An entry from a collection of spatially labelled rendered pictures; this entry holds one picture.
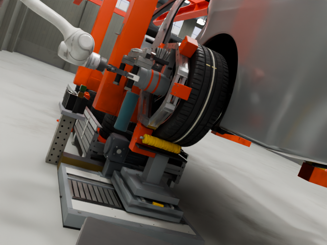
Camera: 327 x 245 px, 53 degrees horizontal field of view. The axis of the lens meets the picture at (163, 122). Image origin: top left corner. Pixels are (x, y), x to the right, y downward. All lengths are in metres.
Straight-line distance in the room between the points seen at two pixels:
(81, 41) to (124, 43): 0.92
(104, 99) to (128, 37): 0.48
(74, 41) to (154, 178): 1.04
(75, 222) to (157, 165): 0.67
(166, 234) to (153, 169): 0.43
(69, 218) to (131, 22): 1.42
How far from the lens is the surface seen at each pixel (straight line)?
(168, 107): 1.85
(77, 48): 1.60
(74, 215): 1.78
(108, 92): 2.46
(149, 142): 1.99
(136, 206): 1.99
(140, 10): 2.51
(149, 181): 2.18
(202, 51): 1.98
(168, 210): 2.07
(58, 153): 2.65
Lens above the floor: 0.79
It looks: 4 degrees down
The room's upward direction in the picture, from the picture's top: 21 degrees clockwise
